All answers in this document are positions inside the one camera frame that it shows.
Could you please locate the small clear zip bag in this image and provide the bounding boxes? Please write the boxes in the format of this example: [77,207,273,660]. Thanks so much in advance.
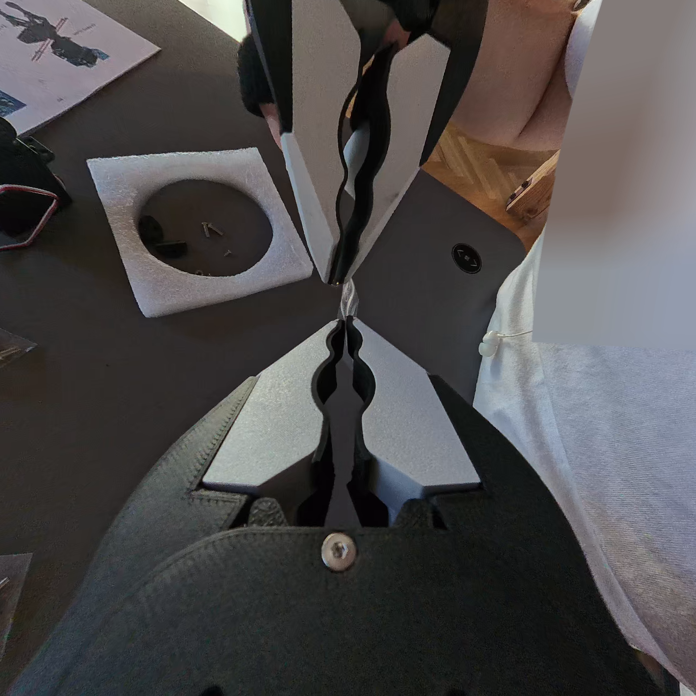
[338,278,362,322]

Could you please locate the printed instruction sheet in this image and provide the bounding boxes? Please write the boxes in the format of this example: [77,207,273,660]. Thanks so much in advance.
[0,0,162,137]

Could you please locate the light wooden furniture frame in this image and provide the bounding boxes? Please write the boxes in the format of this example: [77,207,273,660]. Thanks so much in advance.
[506,149,561,221]

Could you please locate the scattered clear screw bags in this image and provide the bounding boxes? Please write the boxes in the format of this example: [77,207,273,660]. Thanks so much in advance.
[0,329,38,659]

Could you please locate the person's right hand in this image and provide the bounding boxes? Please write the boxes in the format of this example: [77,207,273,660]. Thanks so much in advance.
[236,38,285,149]

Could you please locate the white earphone with cable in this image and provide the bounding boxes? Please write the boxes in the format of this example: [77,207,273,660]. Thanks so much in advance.
[478,329,536,357]

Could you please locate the round black desk button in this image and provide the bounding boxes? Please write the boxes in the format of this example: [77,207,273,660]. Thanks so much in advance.
[451,243,483,275]

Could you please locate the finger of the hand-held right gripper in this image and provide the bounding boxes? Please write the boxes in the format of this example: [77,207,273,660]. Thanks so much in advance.
[282,0,364,285]
[338,32,453,285]

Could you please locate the dark brown desk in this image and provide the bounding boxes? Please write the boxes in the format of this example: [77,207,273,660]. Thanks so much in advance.
[0,0,527,696]

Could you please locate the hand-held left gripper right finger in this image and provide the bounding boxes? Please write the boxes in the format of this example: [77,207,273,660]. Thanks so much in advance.
[347,317,482,506]

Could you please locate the person's white shirt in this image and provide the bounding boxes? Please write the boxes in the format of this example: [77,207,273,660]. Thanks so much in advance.
[473,228,696,691]

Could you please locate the white foam square with hole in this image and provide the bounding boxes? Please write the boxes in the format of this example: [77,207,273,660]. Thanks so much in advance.
[87,147,314,319]

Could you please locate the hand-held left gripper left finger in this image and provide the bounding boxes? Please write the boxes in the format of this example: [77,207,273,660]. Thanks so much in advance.
[202,320,346,514]

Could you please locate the person's right forearm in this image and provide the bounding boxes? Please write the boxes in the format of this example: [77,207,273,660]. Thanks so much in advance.
[450,0,585,152]

